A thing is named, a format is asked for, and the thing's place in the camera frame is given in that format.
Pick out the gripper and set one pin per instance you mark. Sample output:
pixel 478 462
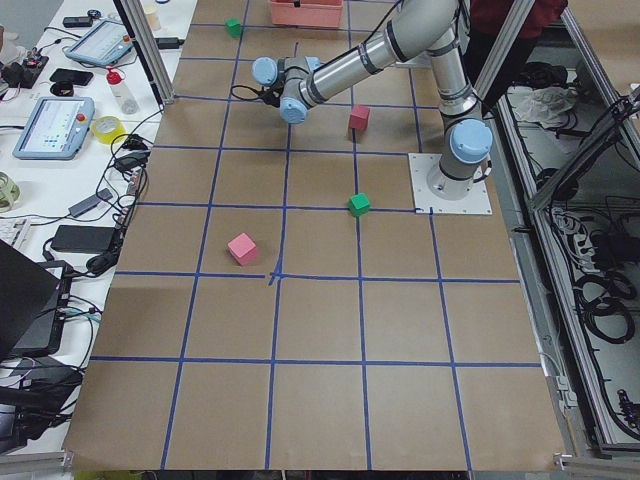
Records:
pixel 274 96

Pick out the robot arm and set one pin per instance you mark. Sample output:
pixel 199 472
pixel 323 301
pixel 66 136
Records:
pixel 294 85

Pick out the green cube far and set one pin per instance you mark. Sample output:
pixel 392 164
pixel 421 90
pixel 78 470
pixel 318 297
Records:
pixel 234 27

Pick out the pink foam cube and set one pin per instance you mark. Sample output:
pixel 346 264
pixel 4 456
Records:
pixel 359 117

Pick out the pink plastic tray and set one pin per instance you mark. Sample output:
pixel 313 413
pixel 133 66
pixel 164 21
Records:
pixel 316 13

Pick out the green cube near base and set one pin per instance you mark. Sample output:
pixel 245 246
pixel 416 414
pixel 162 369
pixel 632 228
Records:
pixel 359 204

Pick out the white squeeze bottle red cap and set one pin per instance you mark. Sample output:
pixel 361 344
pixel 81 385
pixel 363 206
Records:
pixel 122 94

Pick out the pink cube near centre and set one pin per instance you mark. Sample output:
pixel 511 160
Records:
pixel 243 249

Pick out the yellow tape roll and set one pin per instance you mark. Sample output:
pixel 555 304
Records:
pixel 108 130

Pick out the teach pendant far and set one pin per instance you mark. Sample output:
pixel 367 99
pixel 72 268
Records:
pixel 104 44

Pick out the teach pendant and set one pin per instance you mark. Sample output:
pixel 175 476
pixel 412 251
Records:
pixel 56 129
pixel 104 44

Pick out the black smartphone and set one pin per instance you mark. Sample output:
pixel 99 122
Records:
pixel 76 77

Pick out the teach pendant near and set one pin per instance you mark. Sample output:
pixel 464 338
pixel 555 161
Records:
pixel 56 129

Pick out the black power adapter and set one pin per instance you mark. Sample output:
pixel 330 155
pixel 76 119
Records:
pixel 82 239

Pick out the white crumpled cloth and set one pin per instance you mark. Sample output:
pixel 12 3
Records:
pixel 547 107

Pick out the black laptop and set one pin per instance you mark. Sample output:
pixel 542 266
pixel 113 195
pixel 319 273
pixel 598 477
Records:
pixel 33 296

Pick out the aluminium frame post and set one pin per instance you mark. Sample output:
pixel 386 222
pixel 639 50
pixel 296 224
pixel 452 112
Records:
pixel 134 20

